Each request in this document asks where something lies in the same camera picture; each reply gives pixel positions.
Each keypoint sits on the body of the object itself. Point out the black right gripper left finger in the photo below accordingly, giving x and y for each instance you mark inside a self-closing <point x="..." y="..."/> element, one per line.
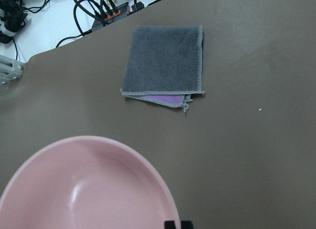
<point x="169" y="225"/>

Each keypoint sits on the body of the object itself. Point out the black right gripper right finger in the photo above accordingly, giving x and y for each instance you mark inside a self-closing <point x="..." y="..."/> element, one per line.
<point x="186" y="225"/>

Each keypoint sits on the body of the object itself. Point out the small pink bowl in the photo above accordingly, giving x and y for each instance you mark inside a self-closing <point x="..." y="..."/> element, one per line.
<point x="87" y="182"/>

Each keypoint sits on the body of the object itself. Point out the grey folded cloth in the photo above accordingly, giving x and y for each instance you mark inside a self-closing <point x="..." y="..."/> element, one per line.
<point x="164" y="65"/>

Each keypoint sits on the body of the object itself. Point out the black usb hub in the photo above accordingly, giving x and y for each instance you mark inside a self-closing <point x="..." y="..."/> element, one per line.
<point x="123" y="11"/>

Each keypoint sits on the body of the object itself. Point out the aluminium frame post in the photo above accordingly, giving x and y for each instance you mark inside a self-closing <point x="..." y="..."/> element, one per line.
<point x="10" y="69"/>

